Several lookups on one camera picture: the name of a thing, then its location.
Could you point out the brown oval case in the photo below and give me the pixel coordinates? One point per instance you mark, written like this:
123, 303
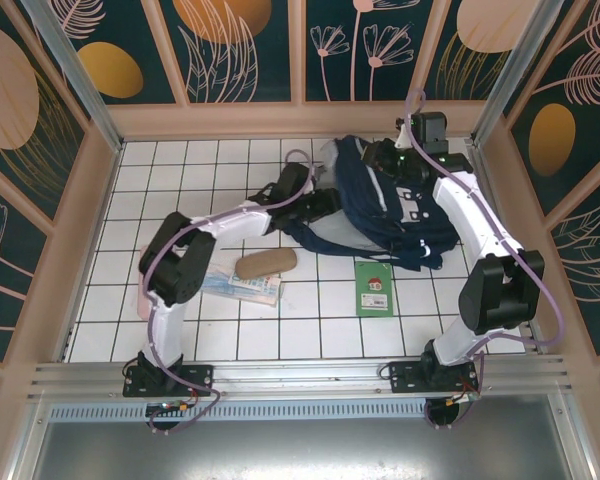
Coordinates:
265, 263

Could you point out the navy blue backpack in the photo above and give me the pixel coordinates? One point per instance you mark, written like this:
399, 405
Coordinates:
380, 210

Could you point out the clear packet of tissues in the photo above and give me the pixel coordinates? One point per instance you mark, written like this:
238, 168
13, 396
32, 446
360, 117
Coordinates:
245, 290

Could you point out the green booklet with house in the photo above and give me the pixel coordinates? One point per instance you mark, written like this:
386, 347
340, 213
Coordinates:
375, 290

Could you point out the pink pencil case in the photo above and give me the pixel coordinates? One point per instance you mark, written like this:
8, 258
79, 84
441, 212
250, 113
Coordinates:
142, 300

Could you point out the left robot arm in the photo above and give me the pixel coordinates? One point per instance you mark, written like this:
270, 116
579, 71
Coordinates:
180, 260

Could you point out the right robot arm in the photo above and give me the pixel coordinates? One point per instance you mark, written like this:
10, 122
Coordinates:
500, 295

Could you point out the slotted metal vent strip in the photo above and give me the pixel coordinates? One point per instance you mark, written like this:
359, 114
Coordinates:
300, 411

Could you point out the grey metal sheet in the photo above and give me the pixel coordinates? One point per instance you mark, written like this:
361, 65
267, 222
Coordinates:
300, 450

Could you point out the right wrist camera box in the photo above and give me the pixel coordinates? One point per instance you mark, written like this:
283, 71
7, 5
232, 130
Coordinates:
404, 137

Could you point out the aluminium corner post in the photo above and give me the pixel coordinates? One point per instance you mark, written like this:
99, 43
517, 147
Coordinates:
87, 95
510, 75

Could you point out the aluminium mounting rail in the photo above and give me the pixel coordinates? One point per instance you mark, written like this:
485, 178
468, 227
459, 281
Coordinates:
300, 372

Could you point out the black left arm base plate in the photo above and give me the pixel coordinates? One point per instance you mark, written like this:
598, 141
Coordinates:
200, 375

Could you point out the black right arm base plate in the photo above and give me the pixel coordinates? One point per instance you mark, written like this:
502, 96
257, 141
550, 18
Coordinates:
402, 377

